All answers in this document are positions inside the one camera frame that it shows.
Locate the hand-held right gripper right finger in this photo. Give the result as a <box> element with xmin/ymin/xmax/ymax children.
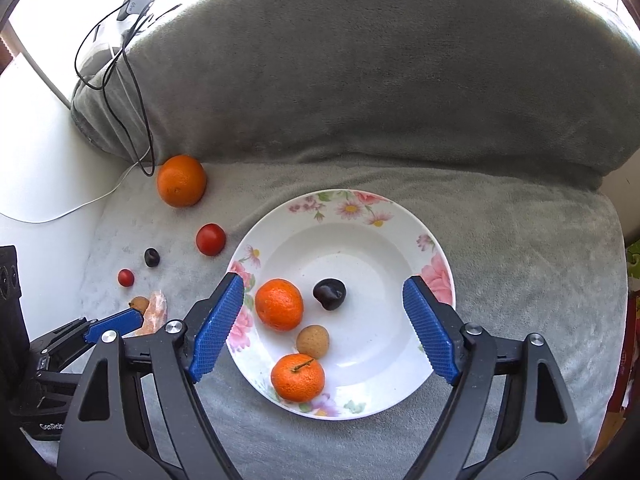
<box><xmin>400</xmin><ymin>275</ymin><xmax>588</xmax><ymax>480</ymax></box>

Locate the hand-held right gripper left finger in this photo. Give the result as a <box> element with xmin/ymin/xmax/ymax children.
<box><xmin>56</xmin><ymin>272</ymin><xmax>246</xmax><ymax>480</ymax></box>

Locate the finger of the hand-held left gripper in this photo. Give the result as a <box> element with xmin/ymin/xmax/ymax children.
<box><xmin>30</xmin><ymin>308</ymin><xmax>146</xmax><ymax>361</ymax></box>

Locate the peeled tangerine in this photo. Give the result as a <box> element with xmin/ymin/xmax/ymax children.
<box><xmin>135</xmin><ymin>291</ymin><xmax>168</xmax><ymax>337</ymax></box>

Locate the white floral plate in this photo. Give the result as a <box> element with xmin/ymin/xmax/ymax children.
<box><xmin>226</xmin><ymin>189</ymin><xmax>457</xmax><ymax>418</ymax></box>

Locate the large orange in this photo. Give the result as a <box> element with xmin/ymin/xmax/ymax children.
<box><xmin>156</xmin><ymin>154</ymin><xmax>208</xmax><ymax>209</ymax></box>

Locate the stemless tangerine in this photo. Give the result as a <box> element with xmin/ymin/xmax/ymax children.
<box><xmin>255</xmin><ymin>278</ymin><xmax>304</xmax><ymax>333</ymax></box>

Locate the tangerine with stem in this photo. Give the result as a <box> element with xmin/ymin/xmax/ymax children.
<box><xmin>270</xmin><ymin>353</ymin><xmax>326</xmax><ymax>403</ymax></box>

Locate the large brown longan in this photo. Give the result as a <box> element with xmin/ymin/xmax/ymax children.
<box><xmin>296</xmin><ymin>325</ymin><xmax>330</xmax><ymax>360</ymax></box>

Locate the dark purple plum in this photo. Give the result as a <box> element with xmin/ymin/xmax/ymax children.
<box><xmin>313</xmin><ymin>278</ymin><xmax>347</xmax><ymax>312</ymax></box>

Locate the red packet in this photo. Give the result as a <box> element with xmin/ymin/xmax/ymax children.
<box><xmin>612</xmin><ymin>295</ymin><xmax>640</xmax><ymax>411</ymax></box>

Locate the green packet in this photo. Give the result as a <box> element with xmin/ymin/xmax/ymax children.
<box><xmin>625</xmin><ymin>240</ymin><xmax>640</xmax><ymax>291</ymax></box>

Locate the grey sofa cushion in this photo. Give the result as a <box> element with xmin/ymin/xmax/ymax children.
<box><xmin>70</xmin><ymin>0</ymin><xmax>628</xmax><ymax>480</ymax></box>

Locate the white plastic device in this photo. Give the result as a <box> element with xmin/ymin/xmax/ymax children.
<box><xmin>79</xmin><ymin>22</ymin><xmax>126</xmax><ymax>77</ymax></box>

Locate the grey power adapter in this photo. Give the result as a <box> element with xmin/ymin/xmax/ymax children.
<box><xmin>117</xmin><ymin>0</ymin><xmax>153</xmax><ymax>22</ymax></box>

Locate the white cable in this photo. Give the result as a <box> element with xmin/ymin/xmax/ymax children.
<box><xmin>0</xmin><ymin>45</ymin><xmax>153</xmax><ymax>224</ymax></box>

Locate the black cable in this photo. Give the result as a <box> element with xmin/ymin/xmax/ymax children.
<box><xmin>74</xmin><ymin>0</ymin><xmax>226</xmax><ymax>177</ymax></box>

